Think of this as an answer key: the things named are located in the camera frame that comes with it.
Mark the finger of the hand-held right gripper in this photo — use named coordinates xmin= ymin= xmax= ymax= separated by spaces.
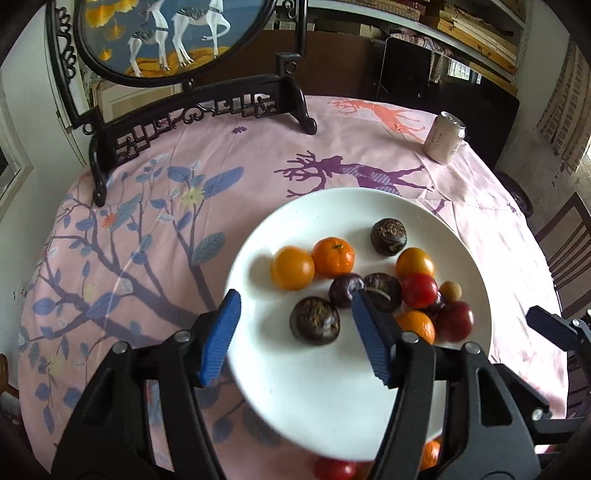
xmin=492 ymin=364 xmax=578 ymax=446
xmin=526 ymin=305 xmax=581 ymax=352

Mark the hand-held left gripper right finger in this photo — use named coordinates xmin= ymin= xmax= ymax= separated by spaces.
xmin=351 ymin=288 xmax=541 ymax=480

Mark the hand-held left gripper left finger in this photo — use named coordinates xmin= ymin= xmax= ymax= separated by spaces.
xmin=51 ymin=289 xmax=242 ymax=480

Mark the dark water chestnut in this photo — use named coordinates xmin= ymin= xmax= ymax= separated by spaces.
xmin=370 ymin=218 xmax=409 ymax=257
xmin=362 ymin=272 xmax=403 ymax=313
xmin=289 ymin=296 xmax=342 ymax=346

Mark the dark purple plum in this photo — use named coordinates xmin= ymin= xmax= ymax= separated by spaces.
xmin=328 ymin=273 xmax=365 ymax=309

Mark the red cherry tomato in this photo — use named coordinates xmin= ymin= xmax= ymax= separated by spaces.
xmin=314 ymin=457 xmax=358 ymax=480
xmin=401 ymin=272 xmax=438 ymax=309

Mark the white oval plate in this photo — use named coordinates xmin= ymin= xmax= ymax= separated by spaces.
xmin=225 ymin=187 xmax=492 ymax=462

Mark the red plum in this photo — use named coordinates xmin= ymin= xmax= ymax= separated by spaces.
xmin=434 ymin=301 xmax=475 ymax=343

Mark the mandarin orange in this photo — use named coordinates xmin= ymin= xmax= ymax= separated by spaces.
xmin=311 ymin=236 xmax=356 ymax=278
xmin=419 ymin=438 xmax=441 ymax=472

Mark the dark wooden slatted chair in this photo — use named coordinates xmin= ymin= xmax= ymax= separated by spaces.
xmin=536 ymin=191 xmax=591 ymax=319

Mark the pink printed tablecloth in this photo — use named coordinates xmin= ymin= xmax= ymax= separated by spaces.
xmin=18 ymin=95 xmax=568 ymax=480

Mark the black wheel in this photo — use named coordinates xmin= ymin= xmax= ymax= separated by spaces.
xmin=494 ymin=171 xmax=534 ymax=217

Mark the white drink can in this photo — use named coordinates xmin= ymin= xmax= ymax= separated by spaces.
xmin=424 ymin=111 xmax=467 ymax=164

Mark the woven window blind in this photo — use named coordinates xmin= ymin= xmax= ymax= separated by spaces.
xmin=538 ymin=44 xmax=591 ymax=171

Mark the carved brown wooden chair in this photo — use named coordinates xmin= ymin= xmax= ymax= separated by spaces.
xmin=0 ymin=353 xmax=19 ymax=404

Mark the beige framed panel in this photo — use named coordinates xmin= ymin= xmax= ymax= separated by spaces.
xmin=92 ymin=80 xmax=185 ymax=121

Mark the black cabinet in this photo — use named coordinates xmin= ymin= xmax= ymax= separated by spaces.
xmin=374 ymin=37 xmax=520 ymax=167

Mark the white framed window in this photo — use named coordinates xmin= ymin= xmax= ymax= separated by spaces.
xmin=0 ymin=65 xmax=35 ymax=215

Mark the white shelf unit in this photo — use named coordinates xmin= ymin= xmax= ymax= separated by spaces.
xmin=272 ymin=0 xmax=529 ymax=95

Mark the stack of wooden boards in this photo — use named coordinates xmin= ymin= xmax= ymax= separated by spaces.
xmin=436 ymin=4 xmax=520 ymax=79

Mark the pink floral cloth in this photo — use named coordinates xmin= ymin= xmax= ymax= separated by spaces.
xmin=381 ymin=28 xmax=453 ymax=58

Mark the round deer screen on stand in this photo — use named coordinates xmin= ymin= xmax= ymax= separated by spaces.
xmin=45 ymin=0 xmax=318 ymax=208

